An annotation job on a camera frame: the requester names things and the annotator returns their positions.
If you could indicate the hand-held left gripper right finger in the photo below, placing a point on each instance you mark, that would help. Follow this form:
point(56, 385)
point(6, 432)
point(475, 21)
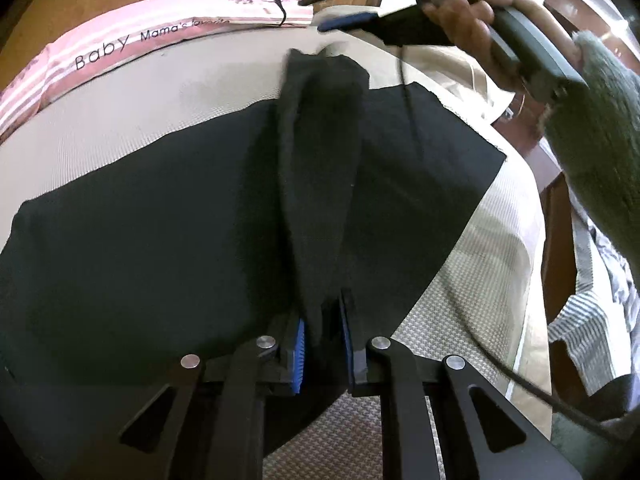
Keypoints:
point(348, 350)

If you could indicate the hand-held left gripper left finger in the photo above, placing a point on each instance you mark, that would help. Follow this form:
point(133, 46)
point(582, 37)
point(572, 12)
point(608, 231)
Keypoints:
point(299, 357)

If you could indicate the black pants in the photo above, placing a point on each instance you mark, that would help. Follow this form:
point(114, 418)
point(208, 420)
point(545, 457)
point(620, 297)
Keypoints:
point(150, 260)

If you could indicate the person's right forearm grey sleeve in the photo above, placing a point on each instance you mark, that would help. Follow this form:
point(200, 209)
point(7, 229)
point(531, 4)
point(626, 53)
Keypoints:
point(600, 135)

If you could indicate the person's right hand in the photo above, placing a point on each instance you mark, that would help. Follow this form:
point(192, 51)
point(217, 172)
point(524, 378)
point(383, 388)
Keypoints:
point(465, 20)

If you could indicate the pink striped tree-print pillow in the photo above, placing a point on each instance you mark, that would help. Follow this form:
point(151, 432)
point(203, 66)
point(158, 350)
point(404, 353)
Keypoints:
point(175, 15)

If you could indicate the striped grey white clothing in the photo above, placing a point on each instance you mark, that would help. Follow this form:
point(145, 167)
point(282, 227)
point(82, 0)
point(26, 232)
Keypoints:
point(585, 330)

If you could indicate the beige bed mattress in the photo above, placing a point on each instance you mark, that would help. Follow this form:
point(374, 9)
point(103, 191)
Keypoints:
point(125, 110)

